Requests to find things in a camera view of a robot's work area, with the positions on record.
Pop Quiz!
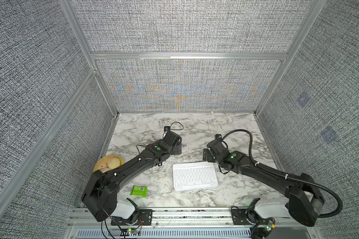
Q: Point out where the white keyboard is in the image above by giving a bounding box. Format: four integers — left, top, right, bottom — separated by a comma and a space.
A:
173, 161, 218, 191

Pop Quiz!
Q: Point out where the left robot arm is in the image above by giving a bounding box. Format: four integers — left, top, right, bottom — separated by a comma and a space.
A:
81, 135, 182, 222

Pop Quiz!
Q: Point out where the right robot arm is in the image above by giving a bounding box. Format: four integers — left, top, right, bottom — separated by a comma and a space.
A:
203, 148, 325, 227

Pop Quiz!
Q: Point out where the green snack packet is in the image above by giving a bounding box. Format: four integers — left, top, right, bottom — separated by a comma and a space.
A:
130, 186, 147, 197

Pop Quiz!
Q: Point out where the yellow bowl with buns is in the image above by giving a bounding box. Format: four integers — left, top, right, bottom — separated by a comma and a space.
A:
93, 154, 124, 173

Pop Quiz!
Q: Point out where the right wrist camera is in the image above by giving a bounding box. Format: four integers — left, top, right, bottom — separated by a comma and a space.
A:
206, 134, 229, 157

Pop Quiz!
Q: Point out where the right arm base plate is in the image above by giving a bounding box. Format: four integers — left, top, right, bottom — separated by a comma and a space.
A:
230, 206, 257, 226

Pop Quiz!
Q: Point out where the aluminium front rail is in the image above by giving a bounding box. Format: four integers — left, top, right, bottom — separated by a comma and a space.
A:
67, 207, 305, 229

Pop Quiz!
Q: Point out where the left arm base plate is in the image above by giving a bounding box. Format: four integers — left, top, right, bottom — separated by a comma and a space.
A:
111, 209, 153, 228

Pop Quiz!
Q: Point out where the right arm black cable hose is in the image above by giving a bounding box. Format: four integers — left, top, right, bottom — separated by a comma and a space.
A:
221, 129, 344, 218

